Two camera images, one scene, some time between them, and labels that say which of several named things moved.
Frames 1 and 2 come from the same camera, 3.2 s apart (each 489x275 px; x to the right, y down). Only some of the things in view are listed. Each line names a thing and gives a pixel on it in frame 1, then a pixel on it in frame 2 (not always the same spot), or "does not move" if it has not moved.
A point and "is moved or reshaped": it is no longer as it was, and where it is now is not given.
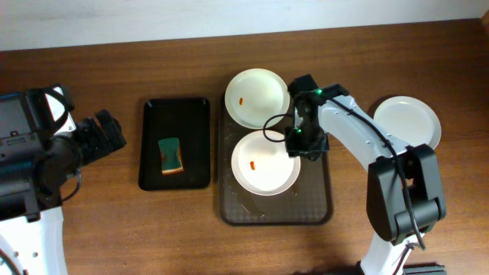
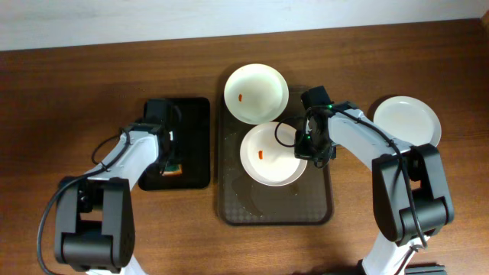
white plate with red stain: x=261 y=165 is moved or reshaped
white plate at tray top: x=254 y=95 does not move
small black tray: x=188 y=119 does not move
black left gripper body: x=98 y=136 to x=168 y=157
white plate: x=409 y=120 does not move
